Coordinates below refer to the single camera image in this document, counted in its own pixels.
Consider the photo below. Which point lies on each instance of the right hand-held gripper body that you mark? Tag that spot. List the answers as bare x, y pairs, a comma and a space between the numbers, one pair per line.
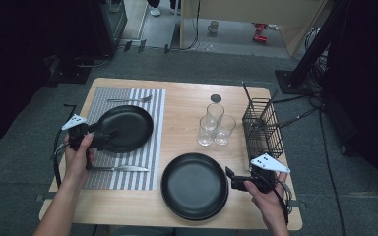
265, 180

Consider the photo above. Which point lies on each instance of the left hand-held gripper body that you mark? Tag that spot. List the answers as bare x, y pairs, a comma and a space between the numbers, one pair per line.
77, 134

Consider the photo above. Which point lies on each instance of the metal table knife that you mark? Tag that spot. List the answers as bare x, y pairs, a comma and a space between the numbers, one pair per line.
124, 168

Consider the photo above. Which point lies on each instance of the metal fork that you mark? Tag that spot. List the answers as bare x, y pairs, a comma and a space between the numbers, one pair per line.
128, 100

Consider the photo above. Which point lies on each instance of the person's right hand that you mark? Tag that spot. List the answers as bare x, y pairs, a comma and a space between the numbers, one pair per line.
270, 206

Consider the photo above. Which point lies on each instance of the person's left hand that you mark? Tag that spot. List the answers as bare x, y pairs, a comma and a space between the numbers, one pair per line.
77, 167

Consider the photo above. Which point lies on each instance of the grey floor tape piece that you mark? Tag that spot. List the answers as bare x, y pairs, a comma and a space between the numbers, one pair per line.
40, 198
298, 205

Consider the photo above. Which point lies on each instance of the striped grey white placemat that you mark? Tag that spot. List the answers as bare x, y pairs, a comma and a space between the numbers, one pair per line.
128, 180

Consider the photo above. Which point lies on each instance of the clear drinking glass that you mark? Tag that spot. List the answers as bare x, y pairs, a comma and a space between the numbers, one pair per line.
205, 139
215, 109
226, 131

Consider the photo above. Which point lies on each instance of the black floor stand base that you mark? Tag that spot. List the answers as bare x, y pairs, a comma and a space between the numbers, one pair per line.
69, 73

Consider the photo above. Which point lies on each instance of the long metal cutlery piece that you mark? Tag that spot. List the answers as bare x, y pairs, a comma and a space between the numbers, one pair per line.
292, 119

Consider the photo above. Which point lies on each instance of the dark slim cutlery piece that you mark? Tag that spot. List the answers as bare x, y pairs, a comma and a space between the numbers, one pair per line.
246, 91

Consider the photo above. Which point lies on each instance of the dark curtain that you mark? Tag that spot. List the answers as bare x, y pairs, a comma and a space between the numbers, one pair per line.
367, 82
19, 65

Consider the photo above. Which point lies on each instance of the black cabinet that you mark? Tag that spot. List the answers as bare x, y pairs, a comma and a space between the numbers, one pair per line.
111, 26

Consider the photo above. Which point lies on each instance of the red tool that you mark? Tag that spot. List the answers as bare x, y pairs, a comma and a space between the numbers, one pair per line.
260, 27
260, 38

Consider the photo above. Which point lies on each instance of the black stand pole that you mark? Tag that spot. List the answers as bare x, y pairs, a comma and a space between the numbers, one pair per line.
318, 42

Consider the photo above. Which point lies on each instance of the grey mug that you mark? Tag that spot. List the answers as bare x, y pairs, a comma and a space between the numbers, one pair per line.
214, 26

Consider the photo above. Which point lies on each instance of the white plastic bag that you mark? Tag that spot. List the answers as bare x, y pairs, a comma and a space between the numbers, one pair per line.
273, 27

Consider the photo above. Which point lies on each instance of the small black floor bracket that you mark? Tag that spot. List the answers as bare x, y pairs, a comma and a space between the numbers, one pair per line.
141, 46
166, 49
128, 46

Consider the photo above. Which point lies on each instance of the black stand base plate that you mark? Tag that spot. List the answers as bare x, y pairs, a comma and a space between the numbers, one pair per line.
283, 82

